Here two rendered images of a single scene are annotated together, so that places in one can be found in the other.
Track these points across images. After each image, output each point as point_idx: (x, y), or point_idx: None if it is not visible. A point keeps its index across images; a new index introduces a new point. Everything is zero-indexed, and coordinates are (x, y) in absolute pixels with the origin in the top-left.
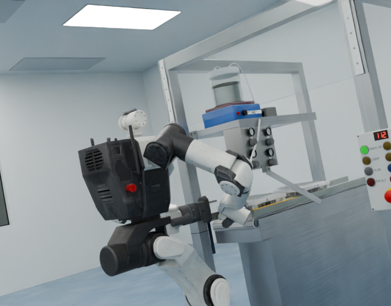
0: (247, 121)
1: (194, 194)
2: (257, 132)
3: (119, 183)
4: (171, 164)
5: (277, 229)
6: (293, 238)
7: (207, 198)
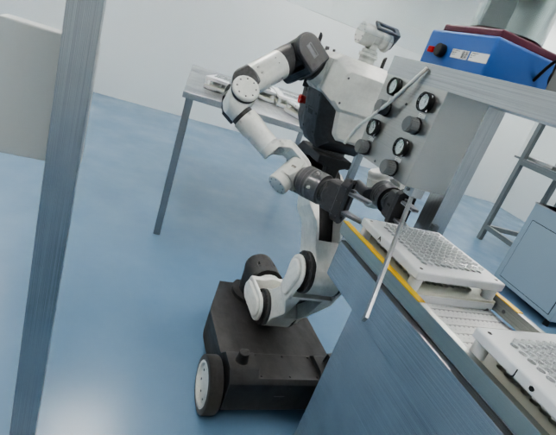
0: (405, 65)
1: (433, 193)
2: (409, 93)
3: (304, 91)
4: (321, 90)
5: (350, 291)
6: (385, 367)
7: (401, 193)
